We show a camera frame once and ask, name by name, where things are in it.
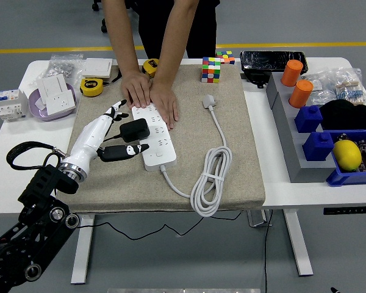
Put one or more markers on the person's left hand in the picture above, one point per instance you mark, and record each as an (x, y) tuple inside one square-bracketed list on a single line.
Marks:
[(164, 100)]

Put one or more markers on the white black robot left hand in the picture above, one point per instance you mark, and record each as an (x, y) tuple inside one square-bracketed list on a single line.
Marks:
[(88, 140)]

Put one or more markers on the person's right hand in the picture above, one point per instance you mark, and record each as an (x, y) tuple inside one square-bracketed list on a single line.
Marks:
[(137, 88)]

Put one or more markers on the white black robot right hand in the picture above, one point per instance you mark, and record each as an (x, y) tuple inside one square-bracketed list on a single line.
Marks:
[(334, 290)]

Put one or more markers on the black plug adapter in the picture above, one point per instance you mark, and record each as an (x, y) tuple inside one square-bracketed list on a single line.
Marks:
[(135, 129)]

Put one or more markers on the white power strip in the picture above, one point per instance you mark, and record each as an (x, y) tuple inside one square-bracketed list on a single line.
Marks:
[(161, 146)]

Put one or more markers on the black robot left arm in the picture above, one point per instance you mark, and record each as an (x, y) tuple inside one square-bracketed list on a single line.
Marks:
[(33, 219)]

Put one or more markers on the person's left forearm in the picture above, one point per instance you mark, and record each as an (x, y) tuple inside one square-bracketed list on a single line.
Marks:
[(177, 39)]

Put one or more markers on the person's right forearm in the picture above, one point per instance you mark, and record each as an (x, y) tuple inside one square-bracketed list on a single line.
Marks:
[(122, 36)]

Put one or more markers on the yellow black tape measure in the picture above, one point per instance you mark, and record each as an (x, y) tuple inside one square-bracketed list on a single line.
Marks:
[(149, 65)]

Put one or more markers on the grey-brown mat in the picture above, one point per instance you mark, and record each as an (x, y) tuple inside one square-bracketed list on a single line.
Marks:
[(189, 137)]

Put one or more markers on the large colourful puzzle cube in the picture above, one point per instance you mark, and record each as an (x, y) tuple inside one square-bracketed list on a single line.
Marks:
[(210, 70)]

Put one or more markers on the white table leg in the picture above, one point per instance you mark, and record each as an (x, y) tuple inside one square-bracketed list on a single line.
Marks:
[(80, 268), (299, 244)]

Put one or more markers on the purple bowl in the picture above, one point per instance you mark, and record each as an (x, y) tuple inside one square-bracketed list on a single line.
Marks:
[(36, 111)]

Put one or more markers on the person's body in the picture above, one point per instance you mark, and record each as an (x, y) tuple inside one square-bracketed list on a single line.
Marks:
[(152, 30)]

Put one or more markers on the small colourful puzzle cube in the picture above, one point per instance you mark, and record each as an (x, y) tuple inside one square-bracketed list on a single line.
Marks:
[(226, 57)]

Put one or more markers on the clear bag of screws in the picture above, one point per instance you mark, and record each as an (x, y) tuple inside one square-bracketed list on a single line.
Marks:
[(64, 65)]

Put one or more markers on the black table control panel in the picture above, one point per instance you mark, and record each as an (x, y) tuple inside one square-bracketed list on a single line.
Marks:
[(347, 210)]

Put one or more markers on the white circuit breaker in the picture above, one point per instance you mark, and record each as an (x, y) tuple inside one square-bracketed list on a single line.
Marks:
[(10, 105)]

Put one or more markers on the black office chair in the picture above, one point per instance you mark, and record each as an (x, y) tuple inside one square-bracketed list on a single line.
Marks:
[(95, 6)]

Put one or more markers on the grey box under table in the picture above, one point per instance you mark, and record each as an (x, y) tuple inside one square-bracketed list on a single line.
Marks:
[(256, 218)]

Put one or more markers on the blue storage bin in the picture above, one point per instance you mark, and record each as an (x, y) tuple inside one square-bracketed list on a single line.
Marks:
[(344, 178)]

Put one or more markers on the black plastic tray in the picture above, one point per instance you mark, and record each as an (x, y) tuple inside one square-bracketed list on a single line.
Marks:
[(271, 59)]

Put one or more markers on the orange cylinder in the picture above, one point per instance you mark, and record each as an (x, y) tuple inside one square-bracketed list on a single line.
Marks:
[(301, 94), (292, 73)]

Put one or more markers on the grey stepped block holder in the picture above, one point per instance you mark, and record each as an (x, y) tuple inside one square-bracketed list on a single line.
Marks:
[(289, 146)]

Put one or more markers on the yellow lemon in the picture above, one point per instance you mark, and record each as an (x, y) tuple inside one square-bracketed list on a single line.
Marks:
[(347, 155)]

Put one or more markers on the blue block with knob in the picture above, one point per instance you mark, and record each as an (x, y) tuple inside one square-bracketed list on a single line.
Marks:
[(308, 119), (317, 147)]

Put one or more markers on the clear bag of small parts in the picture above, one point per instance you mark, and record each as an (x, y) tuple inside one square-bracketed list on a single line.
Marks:
[(320, 91)]

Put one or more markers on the black cloth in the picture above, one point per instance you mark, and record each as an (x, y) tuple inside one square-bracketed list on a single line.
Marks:
[(347, 114)]

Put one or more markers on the clear bag of resistors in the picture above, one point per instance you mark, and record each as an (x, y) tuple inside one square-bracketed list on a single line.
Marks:
[(352, 88)]

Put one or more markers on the white wall switch panel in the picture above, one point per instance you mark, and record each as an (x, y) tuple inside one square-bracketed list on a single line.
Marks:
[(97, 67)]

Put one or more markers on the white wall socket plate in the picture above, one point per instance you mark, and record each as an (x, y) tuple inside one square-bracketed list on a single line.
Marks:
[(61, 102)]

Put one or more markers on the white blank switch plate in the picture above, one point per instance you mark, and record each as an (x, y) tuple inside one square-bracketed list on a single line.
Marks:
[(52, 87)]

